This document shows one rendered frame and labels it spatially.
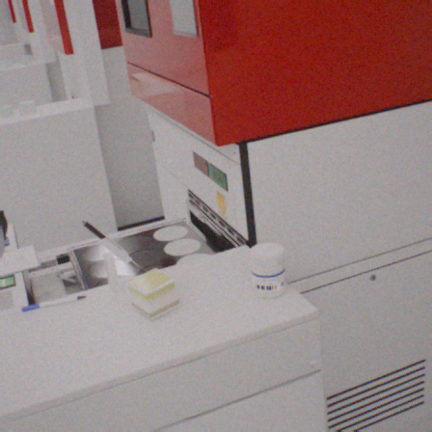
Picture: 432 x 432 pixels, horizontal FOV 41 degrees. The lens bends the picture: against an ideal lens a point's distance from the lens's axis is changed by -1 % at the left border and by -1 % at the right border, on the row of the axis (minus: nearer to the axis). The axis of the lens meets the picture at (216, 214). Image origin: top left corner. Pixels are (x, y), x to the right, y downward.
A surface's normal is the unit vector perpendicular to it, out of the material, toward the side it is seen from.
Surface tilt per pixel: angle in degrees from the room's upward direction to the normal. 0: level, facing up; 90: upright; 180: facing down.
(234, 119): 90
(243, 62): 90
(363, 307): 90
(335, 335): 90
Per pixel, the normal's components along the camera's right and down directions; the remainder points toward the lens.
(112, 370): -0.11, -0.91
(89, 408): 0.36, 0.32
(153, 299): 0.64, 0.23
